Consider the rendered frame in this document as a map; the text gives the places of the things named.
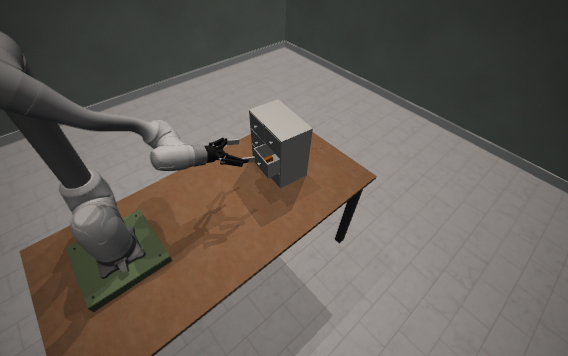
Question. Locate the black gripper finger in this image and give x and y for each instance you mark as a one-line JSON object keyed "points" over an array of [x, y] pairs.
{"points": [[221, 143], [234, 161]]}

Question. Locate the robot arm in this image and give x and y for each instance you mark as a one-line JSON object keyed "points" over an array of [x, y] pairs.
{"points": [[96, 224]]}

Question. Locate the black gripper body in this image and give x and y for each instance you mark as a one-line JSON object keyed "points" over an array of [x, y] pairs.
{"points": [[213, 154]]}

